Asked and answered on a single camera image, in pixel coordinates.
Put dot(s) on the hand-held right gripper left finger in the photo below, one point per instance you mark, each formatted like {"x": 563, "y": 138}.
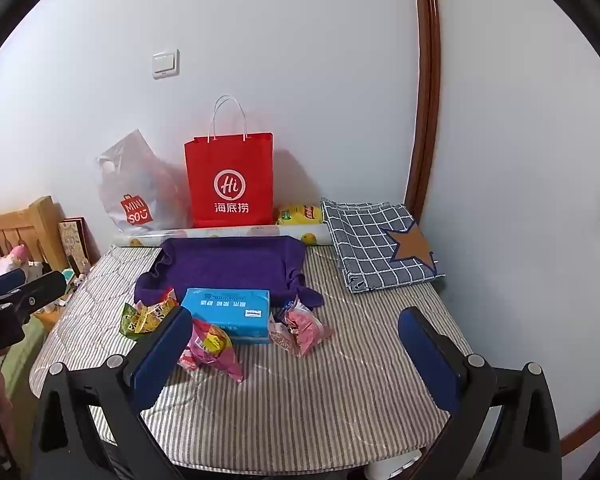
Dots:
{"x": 162, "y": 360}

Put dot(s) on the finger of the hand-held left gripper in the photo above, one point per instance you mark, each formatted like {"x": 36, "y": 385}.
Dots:
{"x": 37, "y": 292}
{"x": 2, "y": 282}

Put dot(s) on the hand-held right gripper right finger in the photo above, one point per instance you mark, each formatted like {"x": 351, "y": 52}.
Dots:
{"x": 427, "y": 360}

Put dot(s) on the yellow snack packet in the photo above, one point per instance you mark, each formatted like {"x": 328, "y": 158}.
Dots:
{"x": 155, "y": 312}

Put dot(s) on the green snack packet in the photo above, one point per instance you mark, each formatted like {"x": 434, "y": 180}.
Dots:
{"x": 130, "y": 322}

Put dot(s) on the purple towel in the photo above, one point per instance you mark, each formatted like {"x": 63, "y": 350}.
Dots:
{"x": 230, "y": 265}

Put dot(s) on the small pink snack packet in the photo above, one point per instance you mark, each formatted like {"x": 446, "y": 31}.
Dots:
{"x": 307, "y": 332}
{"x": 280, "y": 335}

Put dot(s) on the pink plush toy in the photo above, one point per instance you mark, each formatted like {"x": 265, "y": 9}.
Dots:
{"x": 15, "y": 255}

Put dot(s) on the wooden headboard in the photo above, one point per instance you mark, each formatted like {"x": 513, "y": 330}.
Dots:
{"x": 35, "y": 230}

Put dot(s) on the blue tissue pack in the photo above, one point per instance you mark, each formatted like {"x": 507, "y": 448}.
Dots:
{"x": 227, "y": 310}

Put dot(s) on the checked cloth with star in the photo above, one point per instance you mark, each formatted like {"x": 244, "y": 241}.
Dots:
{"x": 375, "y": 245}

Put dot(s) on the striped mattress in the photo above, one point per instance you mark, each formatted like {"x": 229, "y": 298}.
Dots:
{"x": 305, "y": 400}

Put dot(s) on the white plastic shopping bag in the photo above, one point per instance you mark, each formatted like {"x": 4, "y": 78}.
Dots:
{"x": 135, "y": 195}

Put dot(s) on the fruit-printed paper roll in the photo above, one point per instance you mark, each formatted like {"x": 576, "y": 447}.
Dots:
{"x": 220, "y": 232}

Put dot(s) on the red paper bag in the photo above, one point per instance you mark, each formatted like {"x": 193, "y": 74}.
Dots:
{"x": 230, "y": 180}

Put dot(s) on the yellow chip bag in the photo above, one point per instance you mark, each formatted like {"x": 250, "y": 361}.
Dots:
{"x": 300, "y": 214}

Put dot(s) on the white light switch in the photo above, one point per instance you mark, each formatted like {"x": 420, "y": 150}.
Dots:
{"x": 165, "y": 64}

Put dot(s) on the brown wooden door frame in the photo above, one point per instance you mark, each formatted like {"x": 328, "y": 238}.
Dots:
{"x": 427, "y": 85}

